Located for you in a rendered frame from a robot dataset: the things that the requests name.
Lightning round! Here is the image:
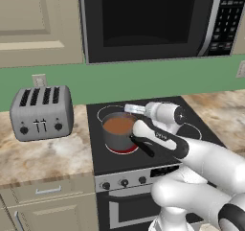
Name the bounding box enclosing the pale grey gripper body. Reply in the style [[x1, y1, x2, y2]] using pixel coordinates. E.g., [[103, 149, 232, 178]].
[[123, 103, 147, 116]]

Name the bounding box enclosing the grey saucepan with hot chocolate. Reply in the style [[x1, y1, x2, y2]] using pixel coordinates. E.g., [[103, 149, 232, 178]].
[[100, 111, 156, 158]]

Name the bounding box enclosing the black stove with hob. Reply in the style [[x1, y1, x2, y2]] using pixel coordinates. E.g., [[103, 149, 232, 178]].
[[85, 95, 227, 231]]

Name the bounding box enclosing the black microwave oven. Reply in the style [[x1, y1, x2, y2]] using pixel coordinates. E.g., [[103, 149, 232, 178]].
[[78, 0, 245, 65]]

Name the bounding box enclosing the silver four-slot toaster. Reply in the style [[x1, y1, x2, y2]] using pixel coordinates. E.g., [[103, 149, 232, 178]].
[[9, 84, 76, 143]]

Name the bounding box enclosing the black oven door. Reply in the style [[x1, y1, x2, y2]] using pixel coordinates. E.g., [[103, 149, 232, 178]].
[[96, 182, 205, 231]]

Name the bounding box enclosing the beige drawer front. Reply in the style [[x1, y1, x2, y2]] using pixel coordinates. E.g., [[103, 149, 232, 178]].
[[0, 176, 97, 208]]

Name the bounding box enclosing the beige base cupboard door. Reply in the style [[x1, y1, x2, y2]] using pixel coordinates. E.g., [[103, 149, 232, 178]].
[[0, 201, 100, 231]]

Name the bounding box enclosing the silver oven door handle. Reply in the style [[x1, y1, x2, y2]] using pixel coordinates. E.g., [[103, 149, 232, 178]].
[[108, 184, 158, 198]]

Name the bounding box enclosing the white wall outlet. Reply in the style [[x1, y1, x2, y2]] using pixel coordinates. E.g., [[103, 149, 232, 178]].
[[31, 73, 49, 88], [235, 59, 245, 80]]

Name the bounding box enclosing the silver microwave handle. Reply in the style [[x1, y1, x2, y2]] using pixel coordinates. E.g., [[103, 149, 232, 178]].
[[197, 0, 225, 58]]

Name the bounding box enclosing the silver drawer handle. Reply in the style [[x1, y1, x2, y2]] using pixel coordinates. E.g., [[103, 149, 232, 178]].
[[34, 185, 62, 196]]

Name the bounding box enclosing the beige wall cupboard door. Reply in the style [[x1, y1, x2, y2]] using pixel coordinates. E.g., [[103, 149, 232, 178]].
[[0, 0, 85, 69]]

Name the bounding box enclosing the silver cupboard door handle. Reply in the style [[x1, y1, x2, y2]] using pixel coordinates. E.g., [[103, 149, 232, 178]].
[[13, 210, 26, 231]]

